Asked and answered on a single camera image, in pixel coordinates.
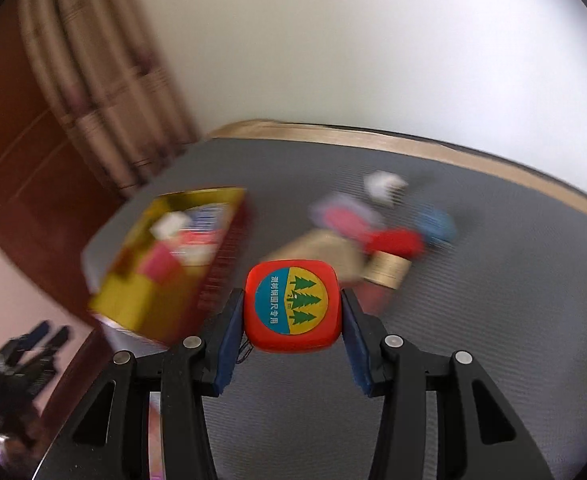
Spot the orange tape measure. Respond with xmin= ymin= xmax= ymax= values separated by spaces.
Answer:
xmin=244 ymin=258 xmax=343 ymax=353

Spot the blue item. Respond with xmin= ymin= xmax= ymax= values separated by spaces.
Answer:
xmin=416 ymin=207 xmax=459 ymax=246

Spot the clear plastic case red card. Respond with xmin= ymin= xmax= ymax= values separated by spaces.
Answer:
xmin=308 ymin=192 xmax=384 ymax=241

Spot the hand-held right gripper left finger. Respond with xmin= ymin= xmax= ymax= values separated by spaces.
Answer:
xmin=34 ymin=287 xmax=247 ymax=480

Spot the gold cylinder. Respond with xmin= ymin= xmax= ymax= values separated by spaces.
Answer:
xmin=363 ymin=251 xmax=411 ymax=288

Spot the pink block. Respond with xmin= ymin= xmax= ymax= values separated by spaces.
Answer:
xmin=141 ymin=245 xmax=184 ymax=286

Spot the beige curtain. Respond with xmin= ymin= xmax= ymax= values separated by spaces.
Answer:
xmin=18 ymin=0 xmax=199 ymax=201

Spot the brown wooden door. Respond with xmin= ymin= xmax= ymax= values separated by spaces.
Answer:
xmin=0 ymin=0 xmax=129 ymax=311

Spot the red and gold box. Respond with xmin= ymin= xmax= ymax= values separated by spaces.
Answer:
xmin=86 ymin=186 xmax=252 ymax=348

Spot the beige item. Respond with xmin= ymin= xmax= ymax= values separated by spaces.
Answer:
xmin=268 ymin=230 xmax=367 ymax=283

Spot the blue and red carton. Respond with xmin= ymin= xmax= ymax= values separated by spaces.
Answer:
xmin=174 ymin=202 xmax=234 ymax=266

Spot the red item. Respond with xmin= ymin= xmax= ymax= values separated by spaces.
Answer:
xmin=366 ymin=229 xmax=427 ymax=261

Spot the white box with striped side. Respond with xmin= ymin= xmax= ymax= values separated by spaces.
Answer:
xmin=363 ymin=171 xmax=407 ymax=206

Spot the small white block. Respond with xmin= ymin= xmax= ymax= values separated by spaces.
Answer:
xmin=150 ymin=211 xmax=188 ymax=241

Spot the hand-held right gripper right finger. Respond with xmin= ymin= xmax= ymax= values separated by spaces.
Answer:
xmin=341 ymin=287 xmax=557 ymax=480

